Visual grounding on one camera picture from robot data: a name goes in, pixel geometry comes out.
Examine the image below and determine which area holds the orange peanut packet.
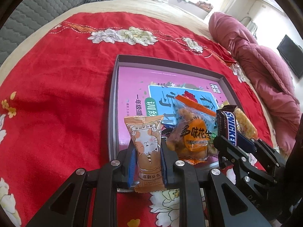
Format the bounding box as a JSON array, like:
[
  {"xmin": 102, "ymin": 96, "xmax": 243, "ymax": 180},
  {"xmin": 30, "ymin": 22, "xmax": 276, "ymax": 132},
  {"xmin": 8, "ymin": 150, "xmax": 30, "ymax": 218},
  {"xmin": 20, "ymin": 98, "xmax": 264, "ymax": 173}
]
[{"xmin": 166, "ymin": 95, "xmax": 218, "ymax": 165}]

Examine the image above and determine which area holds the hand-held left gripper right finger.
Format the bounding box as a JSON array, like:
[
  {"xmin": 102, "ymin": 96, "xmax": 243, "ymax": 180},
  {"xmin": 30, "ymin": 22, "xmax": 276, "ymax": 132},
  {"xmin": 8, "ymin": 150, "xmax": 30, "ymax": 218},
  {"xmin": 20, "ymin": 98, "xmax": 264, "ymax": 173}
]
[{"xmin": 160, "ymin": 139, "xmax": 273, "ymax": 227}]

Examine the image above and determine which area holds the clear rice cracker packet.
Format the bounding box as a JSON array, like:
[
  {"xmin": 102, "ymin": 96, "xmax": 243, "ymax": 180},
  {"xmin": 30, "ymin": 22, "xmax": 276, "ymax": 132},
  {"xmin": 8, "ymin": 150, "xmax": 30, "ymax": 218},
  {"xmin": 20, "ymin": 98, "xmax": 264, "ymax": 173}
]
[{"xmin": 234, "ymin": 108, "xmax": 258, "ymax": 139}]

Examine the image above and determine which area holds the grey cardboard box tray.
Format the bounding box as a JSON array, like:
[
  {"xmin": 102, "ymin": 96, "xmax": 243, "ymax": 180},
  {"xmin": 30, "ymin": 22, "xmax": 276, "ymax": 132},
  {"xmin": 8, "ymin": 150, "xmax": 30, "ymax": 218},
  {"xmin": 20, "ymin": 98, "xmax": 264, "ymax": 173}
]
[{"xmin": 108, "ymin": 54, "xmax": 245, "ymax": 193}]

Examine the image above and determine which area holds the patterned cloth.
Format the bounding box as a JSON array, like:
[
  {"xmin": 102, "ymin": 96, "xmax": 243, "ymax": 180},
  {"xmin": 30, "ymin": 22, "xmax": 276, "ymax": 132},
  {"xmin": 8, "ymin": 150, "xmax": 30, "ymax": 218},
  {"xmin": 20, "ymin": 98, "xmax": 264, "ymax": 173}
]
[{"xmin": 195, "ymin": 0, "xmax": 215, "ymax": 12}]

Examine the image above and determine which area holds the orange cat snack packet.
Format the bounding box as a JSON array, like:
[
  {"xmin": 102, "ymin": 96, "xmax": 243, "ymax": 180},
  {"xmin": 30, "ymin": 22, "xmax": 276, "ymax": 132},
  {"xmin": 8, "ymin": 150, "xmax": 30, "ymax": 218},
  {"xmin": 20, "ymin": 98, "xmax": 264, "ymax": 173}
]
[{"xmin": 124, "ymin": 115, "xmax": 166, "ymax": 193}]

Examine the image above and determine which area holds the red floral blanket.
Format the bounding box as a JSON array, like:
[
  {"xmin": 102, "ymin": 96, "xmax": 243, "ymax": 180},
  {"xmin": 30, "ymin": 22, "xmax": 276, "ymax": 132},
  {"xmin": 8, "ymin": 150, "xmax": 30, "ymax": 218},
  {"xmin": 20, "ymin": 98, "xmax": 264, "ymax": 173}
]
[{"xmin": 0, "ymin": 12, "xmax": 273, "ymax": 227}]

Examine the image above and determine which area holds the black television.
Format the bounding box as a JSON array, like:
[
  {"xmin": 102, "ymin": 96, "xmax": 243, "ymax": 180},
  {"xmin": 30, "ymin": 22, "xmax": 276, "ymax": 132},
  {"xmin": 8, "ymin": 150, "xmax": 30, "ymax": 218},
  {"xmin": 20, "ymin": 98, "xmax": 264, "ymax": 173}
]
[{"xmin": 277, "ymin": 34, "xmax": 303, "ymax": 79}]

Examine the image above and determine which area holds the grey quilted headboard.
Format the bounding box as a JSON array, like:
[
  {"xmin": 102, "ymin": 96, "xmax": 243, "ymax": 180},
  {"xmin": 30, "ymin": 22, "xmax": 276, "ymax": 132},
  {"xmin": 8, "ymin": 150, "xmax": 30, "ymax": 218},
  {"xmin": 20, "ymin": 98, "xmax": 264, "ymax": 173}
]
[{"xmin": 0, "ymin": 0, "xmax": 105, "ymax": 67}]

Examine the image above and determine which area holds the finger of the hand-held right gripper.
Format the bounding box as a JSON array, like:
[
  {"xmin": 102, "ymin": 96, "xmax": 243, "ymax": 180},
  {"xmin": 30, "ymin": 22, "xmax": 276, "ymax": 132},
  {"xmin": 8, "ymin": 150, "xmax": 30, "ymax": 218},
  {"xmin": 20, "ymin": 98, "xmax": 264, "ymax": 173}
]
[
  {"xmin": 212, "ymin": 134, "xmax": 282, "ymax": 225},
  {"xmin": 237, "ymin": 132, "xmax": 289, "ymax": 185}
]

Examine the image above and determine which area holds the pink quilt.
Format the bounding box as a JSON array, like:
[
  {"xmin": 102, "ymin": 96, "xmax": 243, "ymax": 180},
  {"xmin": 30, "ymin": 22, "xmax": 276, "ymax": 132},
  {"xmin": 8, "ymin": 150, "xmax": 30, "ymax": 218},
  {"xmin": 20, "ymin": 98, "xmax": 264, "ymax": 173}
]
[{"xmin": 208, "ymin": 11, "xmax": 302, "ymax": 156}]

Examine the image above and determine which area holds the white metal frame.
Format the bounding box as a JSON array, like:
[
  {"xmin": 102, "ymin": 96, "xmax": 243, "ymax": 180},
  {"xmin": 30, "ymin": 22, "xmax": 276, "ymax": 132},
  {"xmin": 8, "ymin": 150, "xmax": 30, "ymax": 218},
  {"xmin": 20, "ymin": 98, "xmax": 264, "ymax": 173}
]
[{"xmin": 246, "ymin": 16, "xmax": 258, "ymax": 37}]

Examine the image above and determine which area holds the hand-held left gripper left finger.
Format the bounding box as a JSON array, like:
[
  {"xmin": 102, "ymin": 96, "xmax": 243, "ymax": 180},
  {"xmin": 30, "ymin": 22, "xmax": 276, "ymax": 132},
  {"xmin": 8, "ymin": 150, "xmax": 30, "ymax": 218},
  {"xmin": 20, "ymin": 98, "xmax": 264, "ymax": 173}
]
[{"xmin": 25, "ymin": 143, "xmax": 139, "ymax": 227}]

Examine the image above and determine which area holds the brown chocolate bar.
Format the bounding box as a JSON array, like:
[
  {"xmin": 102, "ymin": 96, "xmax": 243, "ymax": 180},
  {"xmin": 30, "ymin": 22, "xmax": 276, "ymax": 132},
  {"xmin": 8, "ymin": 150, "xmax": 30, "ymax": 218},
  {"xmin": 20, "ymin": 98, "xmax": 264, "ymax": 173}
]
[{"xmin": 216, "ymin": 110, "xmax": 238, "ymax": 147}]

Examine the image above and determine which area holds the white air conditioner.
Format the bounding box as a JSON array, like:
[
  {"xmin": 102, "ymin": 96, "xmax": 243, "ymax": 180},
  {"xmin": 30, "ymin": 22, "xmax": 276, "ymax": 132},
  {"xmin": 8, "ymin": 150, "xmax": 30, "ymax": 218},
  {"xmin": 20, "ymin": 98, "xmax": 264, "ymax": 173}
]
[{"xmin": 259, "ymin": 0, "xmax": 283, "ymax": 11}]

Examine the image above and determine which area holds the pink book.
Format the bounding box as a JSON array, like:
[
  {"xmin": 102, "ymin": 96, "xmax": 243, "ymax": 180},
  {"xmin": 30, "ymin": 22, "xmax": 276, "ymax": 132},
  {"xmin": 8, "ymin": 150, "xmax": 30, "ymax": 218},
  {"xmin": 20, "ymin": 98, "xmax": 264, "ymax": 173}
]
[{"xmin": 117, "ymin": 66, "xmax": 228, "ymax": 190}]

